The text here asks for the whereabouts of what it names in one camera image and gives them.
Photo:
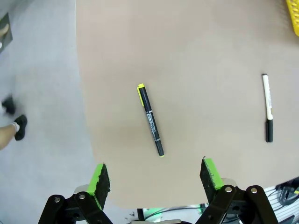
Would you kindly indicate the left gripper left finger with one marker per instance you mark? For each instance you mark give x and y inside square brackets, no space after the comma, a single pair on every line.
[98,186]

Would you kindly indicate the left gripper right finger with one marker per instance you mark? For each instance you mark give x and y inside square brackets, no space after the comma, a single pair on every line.
[210,179]

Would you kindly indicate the black highlighter with yellow cap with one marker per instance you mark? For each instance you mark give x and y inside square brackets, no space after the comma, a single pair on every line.
[150,119]

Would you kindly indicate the yellow plastic shopping basket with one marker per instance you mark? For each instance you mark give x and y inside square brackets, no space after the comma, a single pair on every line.
[294,14]

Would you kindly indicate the black sneaker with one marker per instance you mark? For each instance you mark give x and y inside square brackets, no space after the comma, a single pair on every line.
[9,106]
[21,127]

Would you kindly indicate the white pen with black cap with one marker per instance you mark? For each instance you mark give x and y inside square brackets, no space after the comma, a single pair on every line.
[267,100]

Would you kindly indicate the slotted aluminium base plate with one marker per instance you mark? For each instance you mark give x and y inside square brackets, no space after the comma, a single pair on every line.
[273,198]

